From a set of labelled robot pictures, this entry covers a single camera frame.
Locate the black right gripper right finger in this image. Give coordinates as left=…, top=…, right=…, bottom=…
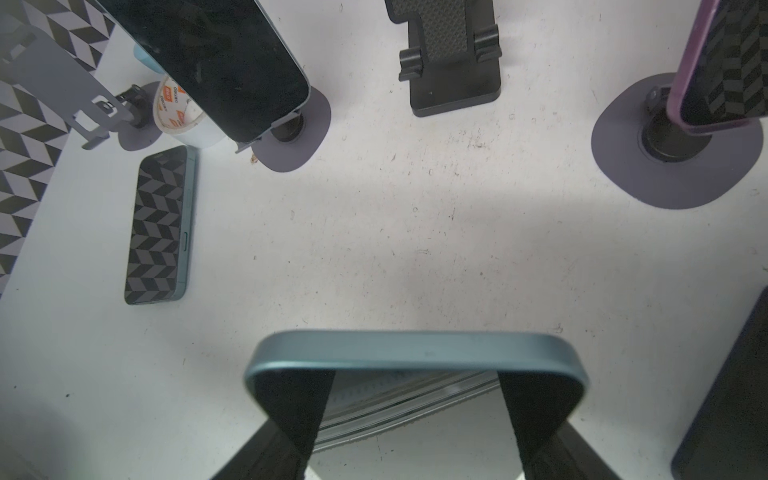
left=498, top=372, right=618, bottom=479

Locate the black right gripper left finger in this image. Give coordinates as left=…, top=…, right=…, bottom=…
left=214, top=369, right=335, bottom=480

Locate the purple round stand purple phone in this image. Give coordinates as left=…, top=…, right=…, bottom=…
left=591, top=73, right=764, bottom=210

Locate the purple phone on stand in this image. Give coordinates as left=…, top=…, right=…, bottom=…
left=667, top=0, right=767, bottom=134

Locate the clear packing tape roll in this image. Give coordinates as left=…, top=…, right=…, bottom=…
left=152, top=75, right=225, bottom=149

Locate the light blue earbuds case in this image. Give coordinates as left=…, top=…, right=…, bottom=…
left=133, top=44, right=165, bottom=75

